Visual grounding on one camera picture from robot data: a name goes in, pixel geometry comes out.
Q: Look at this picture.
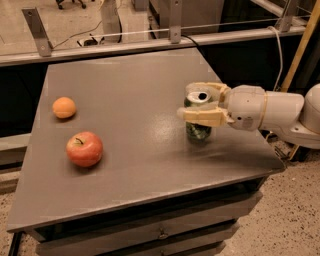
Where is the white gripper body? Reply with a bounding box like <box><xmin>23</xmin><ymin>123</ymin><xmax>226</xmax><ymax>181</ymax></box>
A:
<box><xmin>224</xmin><ymin>85</ymin><xmax>266</xmax><ymax>131</ymax></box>

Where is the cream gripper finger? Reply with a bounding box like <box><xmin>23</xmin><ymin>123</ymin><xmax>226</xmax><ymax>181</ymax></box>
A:
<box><xmin>177</xmin><ymin>107</ymin><xmax>233</xmax><ymax>127</ymax></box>
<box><xmin>186</xmin><ymin>82</ymin><xmax>231</xmax><ymax>103</ymax></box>

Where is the green soda can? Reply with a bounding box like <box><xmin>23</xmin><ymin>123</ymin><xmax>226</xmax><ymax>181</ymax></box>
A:
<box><xmin>184</xmin><ymin>89</ymin><xmax>213</xmax><ymax>141</ymax></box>

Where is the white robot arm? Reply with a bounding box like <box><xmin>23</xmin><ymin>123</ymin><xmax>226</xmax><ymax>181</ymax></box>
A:
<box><xmin>177</xmin><ymin>82</ymin><xmax>320</xmax><ymax>149</ymax></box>

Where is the grey metal railing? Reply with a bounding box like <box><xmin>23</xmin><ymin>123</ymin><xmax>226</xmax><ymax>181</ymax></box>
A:
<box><xmin>0</xmin><ymin>25</ymin><xmax>307</xmax><ymax>68</ymax></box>

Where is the grey drawer cabinet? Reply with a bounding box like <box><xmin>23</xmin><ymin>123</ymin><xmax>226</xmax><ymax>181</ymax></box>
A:
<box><xmin>7</xmin><ymin>49</ymin><xmax>282</xmax><ymax>256</ymax></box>

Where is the brass drawer knob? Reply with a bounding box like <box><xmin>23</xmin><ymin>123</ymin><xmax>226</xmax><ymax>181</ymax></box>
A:
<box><xmin>158</xmin><ymin>229</ymin><xmax>169</xmax><ymax>240</ymax></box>

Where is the red apple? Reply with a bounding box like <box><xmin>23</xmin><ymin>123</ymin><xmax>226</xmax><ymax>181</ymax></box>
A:
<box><xmin>66</xmin><ymin>131</ymin><xmax>103</xmax><ymax>167</ymax></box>

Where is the orange fruit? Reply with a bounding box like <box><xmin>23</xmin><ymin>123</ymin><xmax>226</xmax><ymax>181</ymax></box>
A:
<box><xmin>52</xmin><ymin>97</ymin><xmax>76</xmax><ymax>119</ymax></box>

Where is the white cable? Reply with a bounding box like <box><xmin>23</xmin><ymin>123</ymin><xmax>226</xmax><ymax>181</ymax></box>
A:
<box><xmin>266</xmin><ymin>25</ymin><xmax>284</xmax><ymax>93</ymax></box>

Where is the right metal railing bracket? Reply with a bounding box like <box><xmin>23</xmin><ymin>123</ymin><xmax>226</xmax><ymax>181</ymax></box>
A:
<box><xmin>275</xmin><ymin>0</ymin><xmax>298</xmax><ymax>32</ymax></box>

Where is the metal railing bracket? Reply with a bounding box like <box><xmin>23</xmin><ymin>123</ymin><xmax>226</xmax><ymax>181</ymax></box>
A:
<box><xmin>169</xmin><ymin>0</ymin><xmax>182</xmax><ymax>44</ymax></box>
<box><xmin>275</xmin><ymin>0</ymin><xmax>298</xmax><ymax>32</ymax></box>
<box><xmin>22</xmin><ymin>8</ymin><xmax>53</xmax><ymax>57</ymax></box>

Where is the middle metal railing bracket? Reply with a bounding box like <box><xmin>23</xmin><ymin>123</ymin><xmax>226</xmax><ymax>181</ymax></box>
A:
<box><xmin>169</xmin><ymin>0</ymin><xmax>182</xmax><ymax>44</ymax></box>

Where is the left metal railing bracket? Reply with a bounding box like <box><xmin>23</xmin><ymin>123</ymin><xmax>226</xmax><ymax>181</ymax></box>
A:
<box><xmin>22</xmin><ymin>8</ymin><xmax>53</xmax><ymax>57</ymax></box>

